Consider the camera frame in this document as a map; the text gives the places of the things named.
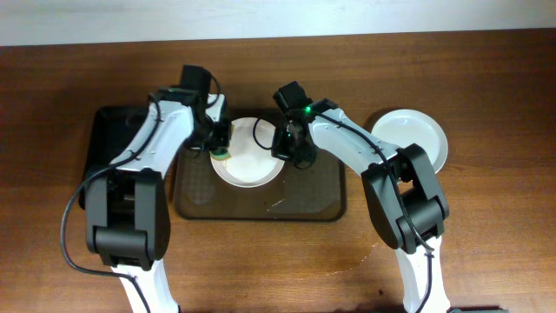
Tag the light blue plate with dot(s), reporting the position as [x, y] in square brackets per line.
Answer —
[404, 127]

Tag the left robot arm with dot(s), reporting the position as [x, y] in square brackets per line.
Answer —
[127, 215]

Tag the cream white plate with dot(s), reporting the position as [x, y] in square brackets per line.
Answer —
[439, 149]

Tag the brown serving tray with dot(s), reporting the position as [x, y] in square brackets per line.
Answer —
[316, 194]

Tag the green yellow sponge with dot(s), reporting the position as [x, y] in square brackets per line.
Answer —
[223, 139]

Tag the black small tray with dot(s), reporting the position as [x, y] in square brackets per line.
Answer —
[114, 128]

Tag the pink plate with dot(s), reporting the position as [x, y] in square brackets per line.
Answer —
[247, 164]

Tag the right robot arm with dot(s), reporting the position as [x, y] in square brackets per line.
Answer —
[405, 202]

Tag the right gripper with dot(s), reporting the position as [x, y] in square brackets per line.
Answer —
[287, 148]

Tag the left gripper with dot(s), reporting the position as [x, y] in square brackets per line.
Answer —
[221, 142]

